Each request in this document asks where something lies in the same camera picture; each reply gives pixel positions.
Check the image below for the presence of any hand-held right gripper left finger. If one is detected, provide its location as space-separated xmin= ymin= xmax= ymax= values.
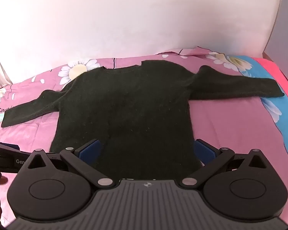
xmin=25 ymin=138 xmax=115 ymax=189

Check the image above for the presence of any pink floral bedsheet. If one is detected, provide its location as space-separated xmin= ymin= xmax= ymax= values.
xmin=0 ymin=45 xmax=288 ymax=223

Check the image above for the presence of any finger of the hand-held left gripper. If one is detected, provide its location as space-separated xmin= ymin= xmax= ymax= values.
xmin=0 ymin=143 xmax=20 ymax=150

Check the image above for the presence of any black knit sweater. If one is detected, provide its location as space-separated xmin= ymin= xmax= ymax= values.
xmin=1 ymin=60 xmax=286 ymax=181

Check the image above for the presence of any brown wooden bed frame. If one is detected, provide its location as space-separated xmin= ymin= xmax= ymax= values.
xmin=262 ymin=45 xmax=279 ymax=62

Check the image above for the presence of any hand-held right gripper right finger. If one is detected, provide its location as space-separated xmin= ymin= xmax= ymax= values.
xmin=179 ymin=138 xmax=267 ymax=189

